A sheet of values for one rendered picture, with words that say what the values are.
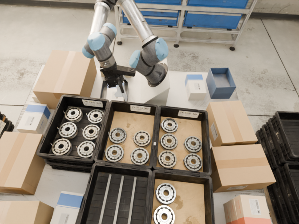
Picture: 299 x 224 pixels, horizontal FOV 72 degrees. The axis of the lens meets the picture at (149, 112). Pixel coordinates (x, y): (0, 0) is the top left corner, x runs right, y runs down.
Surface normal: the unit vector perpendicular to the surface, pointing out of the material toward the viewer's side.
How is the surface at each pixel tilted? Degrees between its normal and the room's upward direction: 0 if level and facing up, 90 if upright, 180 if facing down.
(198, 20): 90
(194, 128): 0
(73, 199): 0
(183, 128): 0
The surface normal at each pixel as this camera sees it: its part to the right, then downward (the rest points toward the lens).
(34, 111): 0.04, -0.56
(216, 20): -0.02, 0.83
